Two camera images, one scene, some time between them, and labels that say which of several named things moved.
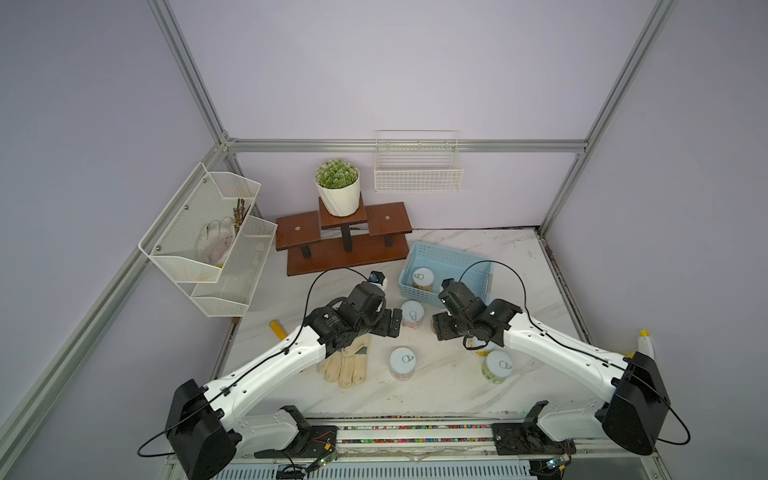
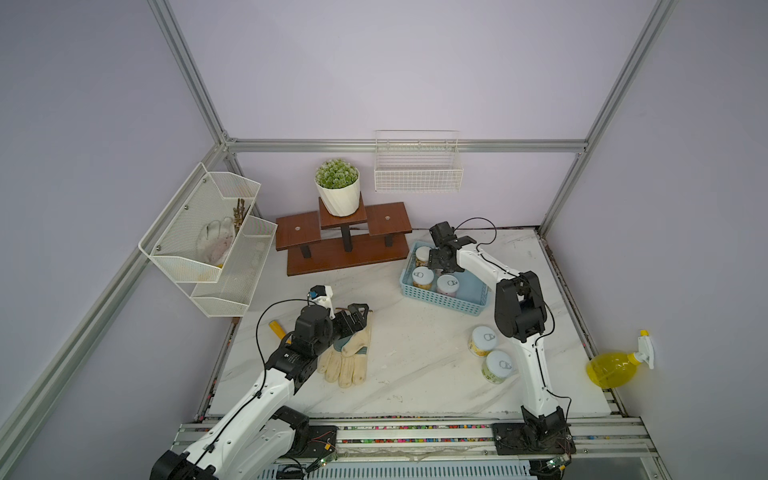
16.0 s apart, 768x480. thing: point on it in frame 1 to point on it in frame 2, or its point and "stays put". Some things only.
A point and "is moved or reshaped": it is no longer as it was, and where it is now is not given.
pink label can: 402,363 is moved or reshaped
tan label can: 423,279 stays put
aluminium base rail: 441,439 stays put
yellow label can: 479,347 stays put
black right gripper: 441,324 to 434,260
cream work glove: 347,366 stays put
